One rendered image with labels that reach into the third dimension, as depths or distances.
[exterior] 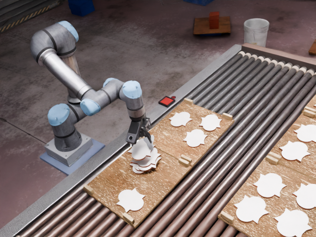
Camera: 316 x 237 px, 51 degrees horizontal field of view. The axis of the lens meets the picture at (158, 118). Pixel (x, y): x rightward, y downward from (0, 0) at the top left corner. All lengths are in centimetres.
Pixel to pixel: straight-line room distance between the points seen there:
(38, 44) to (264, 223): 121
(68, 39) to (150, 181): 77
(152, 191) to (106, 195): 21
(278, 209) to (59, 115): 112
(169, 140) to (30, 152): 196
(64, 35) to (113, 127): 192
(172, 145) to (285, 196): 60
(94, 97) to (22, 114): 269
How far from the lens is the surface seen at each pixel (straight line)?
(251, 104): 204
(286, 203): 155
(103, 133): 337
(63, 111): 177
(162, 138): 180
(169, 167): 165
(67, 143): 185
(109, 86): 144
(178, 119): 189
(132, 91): 136
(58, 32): 161
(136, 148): 160
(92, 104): 137
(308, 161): 172
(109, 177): 167
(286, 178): 163
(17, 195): 314
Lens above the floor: 216
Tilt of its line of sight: 39 degrees down
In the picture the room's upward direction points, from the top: 8 degrees counter-clockwise
